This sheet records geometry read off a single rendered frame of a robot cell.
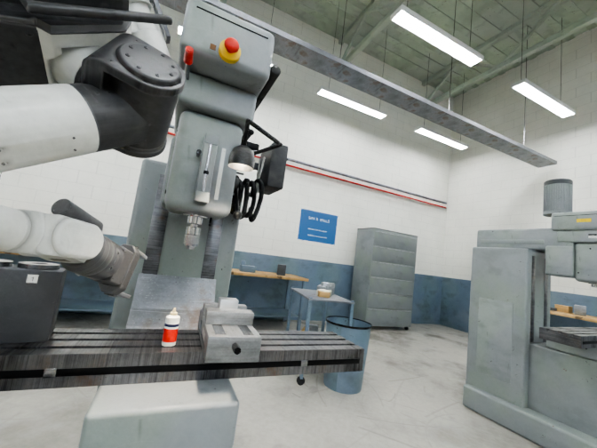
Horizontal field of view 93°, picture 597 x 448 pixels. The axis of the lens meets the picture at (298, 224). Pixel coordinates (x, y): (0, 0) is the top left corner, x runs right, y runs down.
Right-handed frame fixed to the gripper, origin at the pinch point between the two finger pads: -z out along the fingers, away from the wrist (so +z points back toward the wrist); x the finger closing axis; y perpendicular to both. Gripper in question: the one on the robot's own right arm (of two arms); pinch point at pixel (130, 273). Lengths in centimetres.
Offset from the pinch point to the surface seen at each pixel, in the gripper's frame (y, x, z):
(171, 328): -7.6, -10.5, -18.4
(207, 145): -8.5, 40.9, 3.5
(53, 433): 89, -78, -135
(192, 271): 7, 15, -54
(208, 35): -7, 64, 22
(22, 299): 26.8, -10.6, -3.8
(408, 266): -248, 200, -508
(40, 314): 23.3, -13.4, -7.4
